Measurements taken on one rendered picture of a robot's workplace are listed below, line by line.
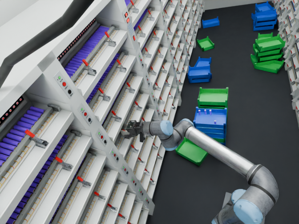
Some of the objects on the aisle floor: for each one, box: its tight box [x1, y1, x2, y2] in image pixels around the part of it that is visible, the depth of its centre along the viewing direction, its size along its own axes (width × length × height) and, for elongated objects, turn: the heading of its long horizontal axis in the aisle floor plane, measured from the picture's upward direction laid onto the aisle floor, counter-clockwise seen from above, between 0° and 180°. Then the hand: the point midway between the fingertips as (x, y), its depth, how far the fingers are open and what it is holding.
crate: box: [175, 137, 209, 166], centre depth 223 cm, size 30×20×8 cm
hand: (122, 131), depth 142 cm, fingers open, 3 cm apart
